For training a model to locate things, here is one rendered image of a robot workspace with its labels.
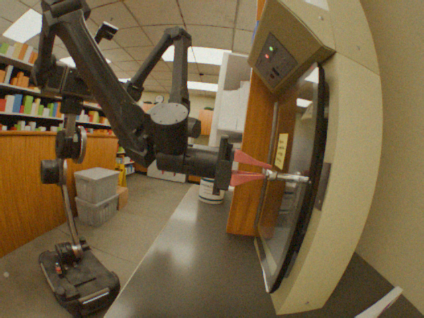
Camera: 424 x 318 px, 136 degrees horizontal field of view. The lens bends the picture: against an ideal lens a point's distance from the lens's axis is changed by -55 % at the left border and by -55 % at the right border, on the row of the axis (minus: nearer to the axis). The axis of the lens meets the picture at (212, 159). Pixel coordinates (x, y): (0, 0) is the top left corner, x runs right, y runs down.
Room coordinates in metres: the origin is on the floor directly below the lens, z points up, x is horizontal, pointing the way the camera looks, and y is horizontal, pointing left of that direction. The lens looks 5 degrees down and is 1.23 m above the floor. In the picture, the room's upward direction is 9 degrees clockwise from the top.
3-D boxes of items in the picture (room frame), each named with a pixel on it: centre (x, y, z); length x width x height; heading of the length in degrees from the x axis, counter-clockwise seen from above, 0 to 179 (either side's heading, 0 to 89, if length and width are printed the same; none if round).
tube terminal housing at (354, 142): (0.38, -0.30, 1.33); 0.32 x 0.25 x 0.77; 178
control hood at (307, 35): (0.38, -0.11, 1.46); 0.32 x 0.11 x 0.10; 178
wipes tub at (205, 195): (0.96, -0.03, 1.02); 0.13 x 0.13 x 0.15
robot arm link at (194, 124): (0.68, 0.11, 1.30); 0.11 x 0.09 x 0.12; 62
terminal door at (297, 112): (0.38, -0.15, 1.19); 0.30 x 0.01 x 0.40; 174
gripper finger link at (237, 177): (0.34, -0.06, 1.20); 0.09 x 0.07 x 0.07; 88
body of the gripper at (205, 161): (0.34, 0.01, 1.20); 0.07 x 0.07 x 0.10; 88
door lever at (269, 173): (0.31, -0.11, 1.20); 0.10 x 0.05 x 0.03; 174
